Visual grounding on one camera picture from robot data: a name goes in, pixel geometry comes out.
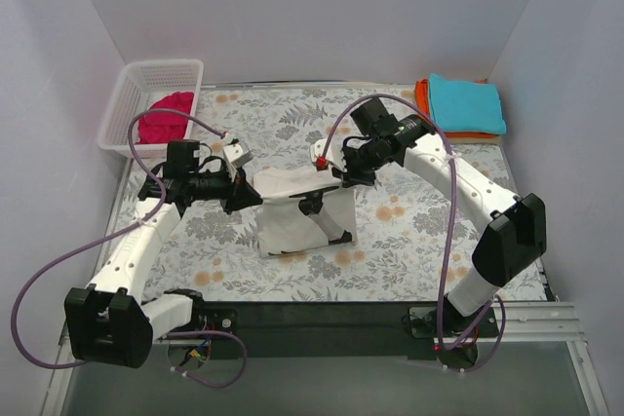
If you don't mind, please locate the white t shirt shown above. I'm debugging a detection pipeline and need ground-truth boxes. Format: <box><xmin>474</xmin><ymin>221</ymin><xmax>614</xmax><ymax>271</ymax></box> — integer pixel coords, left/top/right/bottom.
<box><xmin>253</xmin><ymin>167</ymin><xmax>357</xmax><ymax>257</ymax></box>

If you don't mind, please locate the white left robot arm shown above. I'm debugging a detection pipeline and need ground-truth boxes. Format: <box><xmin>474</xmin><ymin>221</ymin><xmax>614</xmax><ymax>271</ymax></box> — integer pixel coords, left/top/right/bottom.
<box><xmin>64</xmin><ymin>140</ymin><xmax>262</xmax><ymax>368</ymax></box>

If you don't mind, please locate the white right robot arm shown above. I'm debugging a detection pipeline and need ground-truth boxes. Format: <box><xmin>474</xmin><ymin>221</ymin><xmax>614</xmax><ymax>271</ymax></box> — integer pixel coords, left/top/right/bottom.
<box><xmin>310</xmin><ymin>94</ymin><xmax>547</xmax><ymax>336</ymax></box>

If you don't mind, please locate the crumpled red t shirt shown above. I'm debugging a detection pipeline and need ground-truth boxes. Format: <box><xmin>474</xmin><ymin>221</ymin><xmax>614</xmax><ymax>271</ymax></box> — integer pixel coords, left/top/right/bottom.
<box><xmin>137</xmin><ymin>92</ymin><xmax>194</xmax><ymax>144</ymax></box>

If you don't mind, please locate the folded blue t shirt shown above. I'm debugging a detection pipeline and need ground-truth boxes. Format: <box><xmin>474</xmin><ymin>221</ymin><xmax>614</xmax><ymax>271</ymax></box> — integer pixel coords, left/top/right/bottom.
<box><xmin>428</xmin><ymin>74</ymin><xmax>507</xmax><ymax>135</ymax></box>

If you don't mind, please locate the white plastic laundry basket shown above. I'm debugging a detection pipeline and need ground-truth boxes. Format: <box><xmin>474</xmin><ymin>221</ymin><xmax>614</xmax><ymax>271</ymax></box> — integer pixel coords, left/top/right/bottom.
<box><xmin>97</xmin><ymin>58</ymin><xmax>204</xmax><ymax>159</ymax></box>

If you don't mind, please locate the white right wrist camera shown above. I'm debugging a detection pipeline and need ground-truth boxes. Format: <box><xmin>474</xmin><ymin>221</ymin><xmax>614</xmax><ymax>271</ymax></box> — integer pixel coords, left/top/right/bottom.
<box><xmin>309</xmin><ymin>138</ymin><xmax>346</xmax><ymax>172</ymax></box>

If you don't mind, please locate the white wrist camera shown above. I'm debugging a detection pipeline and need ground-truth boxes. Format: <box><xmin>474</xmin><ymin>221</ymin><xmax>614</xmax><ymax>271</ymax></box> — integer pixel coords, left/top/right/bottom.
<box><xmin>222</xmin><ymin>134</ymin><xmax>253</xmax><ymax>174</ymax></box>
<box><xmin>309</xmin><ymin>138</ymin><xmax>346</xmax><ymax>172</ymax></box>

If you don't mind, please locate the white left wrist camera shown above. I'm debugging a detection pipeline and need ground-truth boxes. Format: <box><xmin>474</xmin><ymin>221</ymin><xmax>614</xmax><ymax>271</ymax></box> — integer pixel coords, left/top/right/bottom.
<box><xmin>222</xmin><ymin>134</ymin><xmax>253</xmax><ymax>174</ymax></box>

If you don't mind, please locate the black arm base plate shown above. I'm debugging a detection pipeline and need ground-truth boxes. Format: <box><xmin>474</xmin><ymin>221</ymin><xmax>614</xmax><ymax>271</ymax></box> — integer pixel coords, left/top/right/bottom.
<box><xmin>150</xmin><ymin>299</ymin><xmax>501</xmax><ymax>359</ymax></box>

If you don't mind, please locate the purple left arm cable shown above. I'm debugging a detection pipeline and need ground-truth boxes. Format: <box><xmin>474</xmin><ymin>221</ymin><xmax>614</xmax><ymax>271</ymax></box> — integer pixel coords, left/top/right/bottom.
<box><xmin>10</xmin><ymin>111</ymin><xmax>248</xmax><ymax>388</ymax></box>

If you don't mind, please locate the aluminium frame rail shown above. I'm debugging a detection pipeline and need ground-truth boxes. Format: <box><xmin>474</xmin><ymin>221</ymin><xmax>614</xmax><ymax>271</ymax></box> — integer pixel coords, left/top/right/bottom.
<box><xmin>42</xmin><ymin>302</ymin><xmax>608</xmax><ymax>415</ymax></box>

